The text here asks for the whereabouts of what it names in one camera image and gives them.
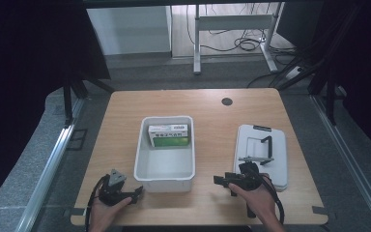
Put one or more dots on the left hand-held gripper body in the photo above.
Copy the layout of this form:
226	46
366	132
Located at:
112	193

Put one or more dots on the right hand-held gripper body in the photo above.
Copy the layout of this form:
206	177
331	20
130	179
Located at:
248	179

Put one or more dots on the white plastic bin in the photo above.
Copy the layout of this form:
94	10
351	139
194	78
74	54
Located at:
164	167

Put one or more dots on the person's left hand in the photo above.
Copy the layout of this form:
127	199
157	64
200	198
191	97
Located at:
104	214

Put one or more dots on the person's right hand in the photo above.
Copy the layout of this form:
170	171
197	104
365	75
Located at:
257	201

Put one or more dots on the grey tape piece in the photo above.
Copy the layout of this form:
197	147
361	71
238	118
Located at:
320	210
76	211

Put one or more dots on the green and white medicine box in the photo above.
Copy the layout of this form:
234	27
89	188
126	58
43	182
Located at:
169	138

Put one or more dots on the black floor plate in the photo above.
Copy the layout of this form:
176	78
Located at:
77	139

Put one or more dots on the round black table grommet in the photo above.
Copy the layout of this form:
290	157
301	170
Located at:
227	101

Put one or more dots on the black metal stand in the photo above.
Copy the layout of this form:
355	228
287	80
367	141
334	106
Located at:
68	103
330	96

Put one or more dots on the white power strip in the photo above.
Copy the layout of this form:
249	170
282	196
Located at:
293	72

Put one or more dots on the black curtain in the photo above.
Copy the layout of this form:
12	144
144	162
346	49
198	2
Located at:
22	80
360	64

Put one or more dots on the aluminium floor rail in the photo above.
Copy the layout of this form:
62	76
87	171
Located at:
351	161
50	167

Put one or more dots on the white metal desk frame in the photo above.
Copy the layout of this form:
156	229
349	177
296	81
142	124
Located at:
232	22

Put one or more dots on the white wall panel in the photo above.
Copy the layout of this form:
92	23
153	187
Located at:
128	30

